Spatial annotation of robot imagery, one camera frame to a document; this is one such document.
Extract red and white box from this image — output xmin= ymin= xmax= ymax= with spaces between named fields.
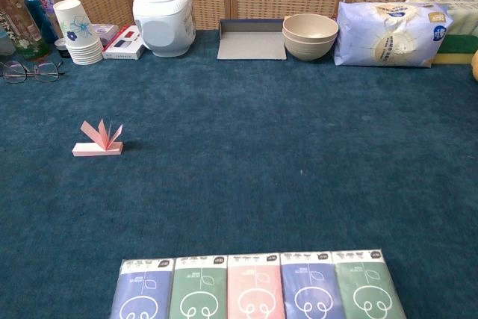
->
xmin=102 ymin=24 xmax=146 ymax=61

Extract thin-framed eyeglasses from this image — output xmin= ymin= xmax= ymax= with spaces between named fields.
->
xmin=0 ymin=60 xmax=65 ymax=84

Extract white rice cooker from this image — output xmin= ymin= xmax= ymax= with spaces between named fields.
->
xmin=132 ymin=0 xmax=197 ymax=58

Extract dark blue bottle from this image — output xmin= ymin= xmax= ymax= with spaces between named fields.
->
xmin=16 ymin=0 xmax=59 ymax=44

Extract pink paper stack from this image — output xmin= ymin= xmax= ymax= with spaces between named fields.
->
xmin=72 ymin=118 xmax=124 ymax=158

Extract small lilac box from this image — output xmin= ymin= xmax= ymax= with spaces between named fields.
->
xmin=91 ymin=22 xmax=120 ymax=46

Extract green tea bottle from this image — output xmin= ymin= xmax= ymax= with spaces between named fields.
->
xmin=0 ymin=0 xmax=52 ymax=61

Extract beige bowl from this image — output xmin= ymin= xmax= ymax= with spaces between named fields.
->
xmin=282 ymin=13 xmax=340 ymax=44
xmin=282 ymin=34 xmax=337 ymax=61

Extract small black jar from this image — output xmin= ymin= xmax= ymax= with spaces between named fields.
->
xmin=54 ymin=37 xmax=72 ymax=59

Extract green and yellow scouring pad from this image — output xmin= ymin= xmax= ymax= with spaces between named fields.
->
xmin=431 ymin=34 xmax=478 ymax=66

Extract blue pocket tissue pack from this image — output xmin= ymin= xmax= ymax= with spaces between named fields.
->
xmin=108 ymin=258 xmax=176 ymax=319
xmin=279 ymin=250 xmax=347 ymax=319

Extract pale green paper pack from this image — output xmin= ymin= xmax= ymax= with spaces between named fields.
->
xmin=405 ymin=0 xmax=478 ymax=36

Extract floral paper cup stack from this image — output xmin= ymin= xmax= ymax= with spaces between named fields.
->
xmin=52 ymin=0 xmax=105 ymax=66

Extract dark blue table cloth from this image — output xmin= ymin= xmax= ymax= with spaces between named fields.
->
xmin=0 ymin=29 xmax=478 ymax=319

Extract pink pocket tissue pack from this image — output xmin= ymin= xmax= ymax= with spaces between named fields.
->
xmin=226 ymin=253 xmax=288 ymax=319

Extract lilac tissue bag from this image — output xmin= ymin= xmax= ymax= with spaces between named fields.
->
xmin=333 ymin=0 xmax=455 ymax=69

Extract green pocket tissue pack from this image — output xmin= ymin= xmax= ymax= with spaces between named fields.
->
xmin=168 ymin=255 xmax=229 ymax=319
xmin=332 ymin=247 xmax=407 ymax=319

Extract grey tray with blue rim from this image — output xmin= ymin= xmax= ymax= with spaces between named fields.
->
xmin=217 ymin=18 xmax=288 ymax=61

